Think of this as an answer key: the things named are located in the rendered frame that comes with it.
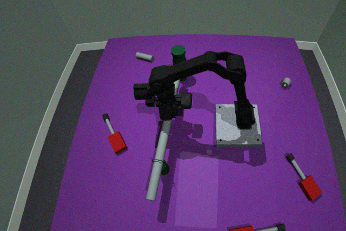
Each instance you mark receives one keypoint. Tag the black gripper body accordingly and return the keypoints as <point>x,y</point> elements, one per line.
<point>184,99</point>

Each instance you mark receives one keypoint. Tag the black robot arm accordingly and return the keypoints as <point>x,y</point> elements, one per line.
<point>162,78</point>

